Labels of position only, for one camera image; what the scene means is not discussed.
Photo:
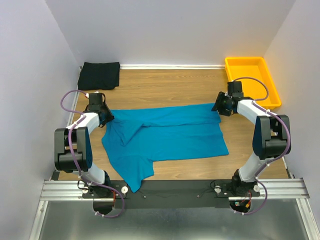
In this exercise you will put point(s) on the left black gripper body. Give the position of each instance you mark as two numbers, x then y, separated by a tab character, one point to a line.
102	107

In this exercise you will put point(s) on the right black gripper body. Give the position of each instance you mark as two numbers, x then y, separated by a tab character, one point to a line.
224	108

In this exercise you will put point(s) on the blue t shirt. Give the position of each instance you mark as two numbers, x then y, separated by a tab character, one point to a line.
137	138

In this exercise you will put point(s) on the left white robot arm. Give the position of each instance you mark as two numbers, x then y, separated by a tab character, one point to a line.
73	150

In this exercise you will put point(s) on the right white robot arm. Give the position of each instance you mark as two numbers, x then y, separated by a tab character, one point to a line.
271	138

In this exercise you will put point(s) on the folded black t shirt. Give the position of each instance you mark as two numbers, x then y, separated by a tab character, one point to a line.
99	76

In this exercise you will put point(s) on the yellow plastic bin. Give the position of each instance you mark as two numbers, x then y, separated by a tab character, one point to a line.
254	72

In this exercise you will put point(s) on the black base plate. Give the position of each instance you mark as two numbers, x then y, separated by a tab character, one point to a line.
172	194

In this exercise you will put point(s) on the aluminium frame rail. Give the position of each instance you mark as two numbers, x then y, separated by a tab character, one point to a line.
291	188

